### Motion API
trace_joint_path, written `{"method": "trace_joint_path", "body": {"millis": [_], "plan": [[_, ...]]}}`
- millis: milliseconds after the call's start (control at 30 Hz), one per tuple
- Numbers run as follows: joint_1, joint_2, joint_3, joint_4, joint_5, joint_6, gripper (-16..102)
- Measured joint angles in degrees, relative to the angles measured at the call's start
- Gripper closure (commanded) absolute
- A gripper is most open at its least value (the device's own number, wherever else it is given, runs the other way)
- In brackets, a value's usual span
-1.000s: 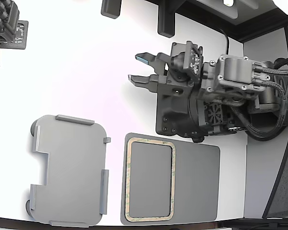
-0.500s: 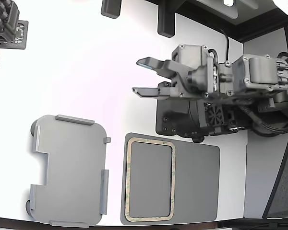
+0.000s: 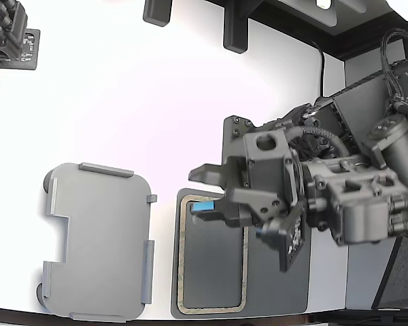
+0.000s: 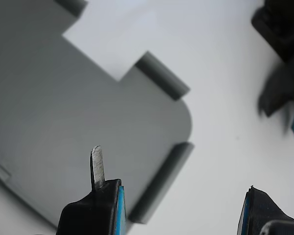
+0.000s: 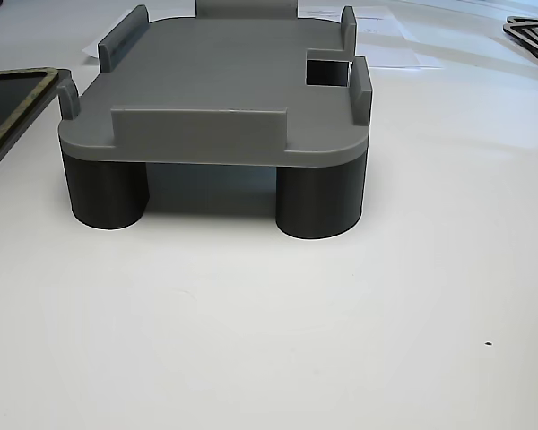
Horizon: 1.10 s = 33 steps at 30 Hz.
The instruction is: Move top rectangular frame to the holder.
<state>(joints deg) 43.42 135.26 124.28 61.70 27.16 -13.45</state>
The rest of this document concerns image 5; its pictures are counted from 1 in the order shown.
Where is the rectangular frame with yellowish tape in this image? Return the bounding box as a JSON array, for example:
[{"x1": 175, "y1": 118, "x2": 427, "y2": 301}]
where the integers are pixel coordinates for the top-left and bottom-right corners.
[{"x1": 0, "y1": 66, "x2": 58, "y2": 166}]

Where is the grey holder with black legs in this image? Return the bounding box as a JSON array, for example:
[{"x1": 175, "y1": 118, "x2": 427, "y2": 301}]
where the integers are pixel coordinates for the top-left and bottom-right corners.
[{"x1": 56, "y1": 0, "x2": 374, "y2": 241}]

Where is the white paper sheet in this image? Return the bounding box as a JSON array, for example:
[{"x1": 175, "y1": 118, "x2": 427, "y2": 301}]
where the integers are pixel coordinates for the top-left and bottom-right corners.
[
  {"x1": 297, "y1": 4, "x2": 409, "y2": 46},
  {"x1": 82, "y1": 38, "x2": 104, "y2": 60}
]

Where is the flat dark grey pad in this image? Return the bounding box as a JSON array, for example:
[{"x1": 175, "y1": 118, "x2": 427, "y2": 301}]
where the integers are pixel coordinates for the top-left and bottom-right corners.
[{"x1": 0, "y1": 66, "x2": 74, "y2": 184}]

